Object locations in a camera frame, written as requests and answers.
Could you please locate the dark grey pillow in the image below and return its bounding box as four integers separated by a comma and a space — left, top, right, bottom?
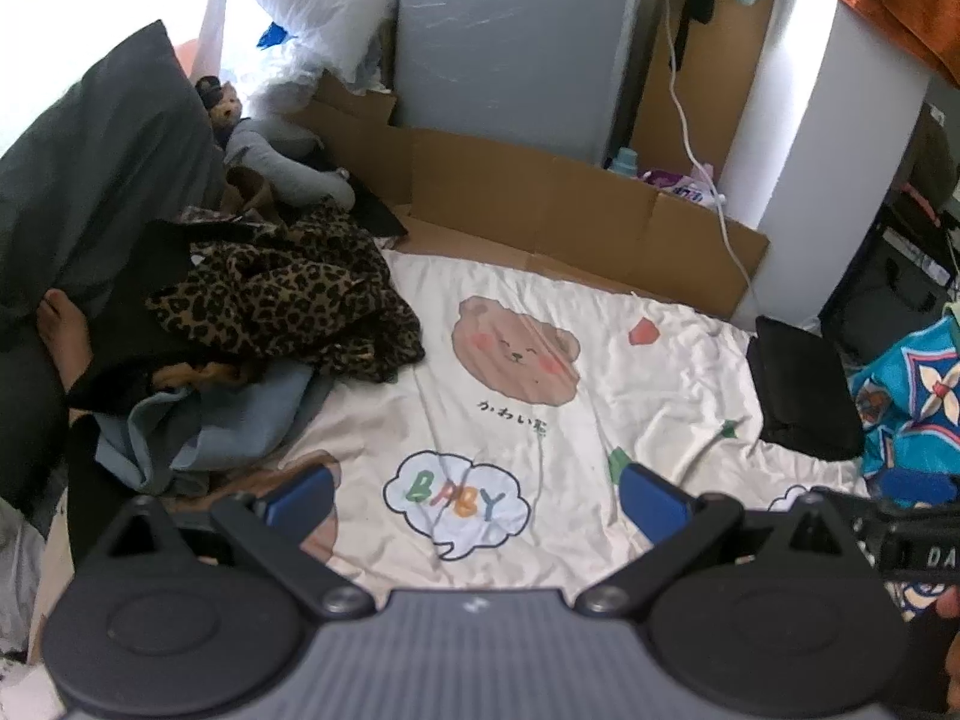
0, 19, 230, 350

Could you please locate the small black cloth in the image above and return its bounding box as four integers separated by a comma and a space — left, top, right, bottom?
349, 180, 410, 239

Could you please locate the orange cloth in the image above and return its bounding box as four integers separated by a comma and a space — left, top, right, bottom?
821, 0, 960, 87

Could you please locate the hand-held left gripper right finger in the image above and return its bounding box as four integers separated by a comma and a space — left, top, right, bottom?
576, 463, 862, 622

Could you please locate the black garment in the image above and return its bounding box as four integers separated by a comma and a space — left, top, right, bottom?
64, 217, 226, 421

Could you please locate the white post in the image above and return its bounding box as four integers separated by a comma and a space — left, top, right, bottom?
720, 0, 931, 323

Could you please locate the white cable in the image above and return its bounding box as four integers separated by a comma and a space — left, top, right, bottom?
652, 0, 758, 293

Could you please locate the brown teddy bear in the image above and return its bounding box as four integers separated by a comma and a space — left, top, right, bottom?
195, 75, 245, 143

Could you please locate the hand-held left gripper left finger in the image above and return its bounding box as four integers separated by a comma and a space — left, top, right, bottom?
94, 465, 374, 622

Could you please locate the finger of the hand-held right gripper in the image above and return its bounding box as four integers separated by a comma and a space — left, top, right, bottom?
816, 491, 960, 522
877, 517, 960, 584

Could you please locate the purple packet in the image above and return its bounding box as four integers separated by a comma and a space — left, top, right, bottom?
641, 165, 721, 207

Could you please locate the flattened cardboard box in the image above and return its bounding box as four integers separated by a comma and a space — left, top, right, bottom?
285, 67, 770, 320

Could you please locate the blue-grey garment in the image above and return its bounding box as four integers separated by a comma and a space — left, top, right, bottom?
94, 367, 331, 496

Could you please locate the white printed blanket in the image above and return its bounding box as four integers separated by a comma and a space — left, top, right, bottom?
210, 247, 923, 623

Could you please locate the upright cardboard sheet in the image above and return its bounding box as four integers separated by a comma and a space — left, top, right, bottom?
630, 0, 785, 188

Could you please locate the black folded cloth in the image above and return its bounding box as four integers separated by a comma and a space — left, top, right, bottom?
746, 315, 867, 462

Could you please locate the black bag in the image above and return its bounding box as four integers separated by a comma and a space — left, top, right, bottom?
817, 187, 960, 361

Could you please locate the blue patterned cloth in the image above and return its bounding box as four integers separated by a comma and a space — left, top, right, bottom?
847, 315, 960, 511

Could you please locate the leopard print garment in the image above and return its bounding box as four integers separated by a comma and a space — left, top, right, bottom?
146, 202, 428, 383

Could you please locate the person's foot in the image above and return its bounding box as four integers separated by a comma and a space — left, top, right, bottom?
34, 289, 98, 395

